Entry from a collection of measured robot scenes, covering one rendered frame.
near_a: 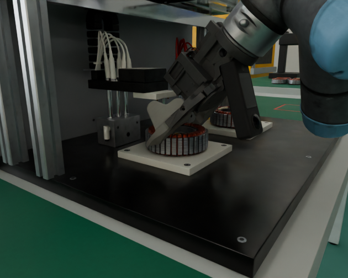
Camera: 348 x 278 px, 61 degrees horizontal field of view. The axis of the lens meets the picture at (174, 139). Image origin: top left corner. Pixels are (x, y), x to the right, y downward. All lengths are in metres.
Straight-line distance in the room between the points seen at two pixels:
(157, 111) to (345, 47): 0.27
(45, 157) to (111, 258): 0.20
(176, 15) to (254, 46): 0.29
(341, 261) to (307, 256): 1.37
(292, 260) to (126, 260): 0.16
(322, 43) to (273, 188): 0.20
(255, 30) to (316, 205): 0.25
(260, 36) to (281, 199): 0.21
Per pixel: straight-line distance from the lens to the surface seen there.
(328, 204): 0.46
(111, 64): 0.57
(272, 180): 0.45
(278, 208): 0.37
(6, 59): 0.53
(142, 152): 0.51
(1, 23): 0.53
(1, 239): 0.38
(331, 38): 0.32
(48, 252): 0.34
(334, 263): 1.69
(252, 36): 0.41
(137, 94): 0.53
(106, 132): 0.58
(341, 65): 0.33
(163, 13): 0.64
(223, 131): 0.67
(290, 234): 0.37
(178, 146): 0.47
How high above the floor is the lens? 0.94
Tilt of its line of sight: 16 degrees down
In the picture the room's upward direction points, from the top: straight up
